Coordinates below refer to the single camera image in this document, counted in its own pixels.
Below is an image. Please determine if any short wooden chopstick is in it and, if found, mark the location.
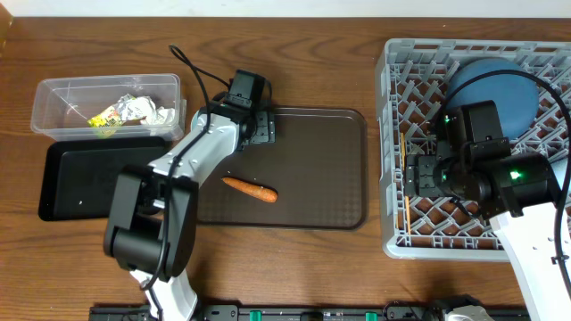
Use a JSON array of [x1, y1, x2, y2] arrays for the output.
[[404, 195, 411, 235]]

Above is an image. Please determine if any long wooden chopstick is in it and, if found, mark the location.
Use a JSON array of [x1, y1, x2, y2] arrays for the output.
[[400, 132, 406, 172]]

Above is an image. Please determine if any white tissue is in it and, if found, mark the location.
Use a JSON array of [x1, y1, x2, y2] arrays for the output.
[[114, 95, 156, 122], [148, 107, 177, 126]]

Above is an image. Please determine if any dark blue plate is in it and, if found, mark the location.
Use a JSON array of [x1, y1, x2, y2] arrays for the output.
[[446, 58, 539, 140]]

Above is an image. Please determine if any yellow snack wrapper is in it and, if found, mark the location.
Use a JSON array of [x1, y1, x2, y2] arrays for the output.
[[87, 106, 123, 128]]

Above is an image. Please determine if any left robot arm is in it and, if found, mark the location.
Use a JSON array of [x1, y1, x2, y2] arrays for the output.
[[103, 103, 276, 320]]

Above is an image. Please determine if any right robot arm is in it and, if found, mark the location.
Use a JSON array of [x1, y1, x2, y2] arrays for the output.
[[402, 139, 570, 320]]

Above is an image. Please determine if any grey dishwasher rack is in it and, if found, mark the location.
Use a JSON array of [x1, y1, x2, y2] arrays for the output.
[[375, 38, 570, 262]]

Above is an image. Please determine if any dark brown serving tray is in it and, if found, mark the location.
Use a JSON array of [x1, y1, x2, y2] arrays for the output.
[[198, 107, 368, 230]]

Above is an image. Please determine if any orange carrot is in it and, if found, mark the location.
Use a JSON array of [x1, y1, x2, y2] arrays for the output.
[[222, 177, 278, 203]]

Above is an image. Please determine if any black rectangular bin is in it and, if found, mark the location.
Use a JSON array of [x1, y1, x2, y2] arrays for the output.
[[37, 136, 170, 221]]

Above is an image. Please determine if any clear plastic bin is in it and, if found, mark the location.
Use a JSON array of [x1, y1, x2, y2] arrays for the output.
[[30, 73, 186, 141]]

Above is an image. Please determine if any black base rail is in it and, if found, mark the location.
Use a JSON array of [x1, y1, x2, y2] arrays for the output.
[[87, 303, 532, 321]]

